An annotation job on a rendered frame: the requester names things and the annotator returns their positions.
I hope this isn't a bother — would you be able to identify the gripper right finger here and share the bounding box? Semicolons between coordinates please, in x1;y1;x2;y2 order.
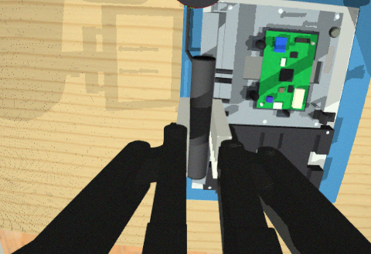
209;99;371;254

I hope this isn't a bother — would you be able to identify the green circuit board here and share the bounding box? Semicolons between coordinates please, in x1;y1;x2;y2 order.
257;31;318;110

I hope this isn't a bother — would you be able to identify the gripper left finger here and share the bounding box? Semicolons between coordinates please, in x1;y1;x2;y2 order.
11;97;190;254

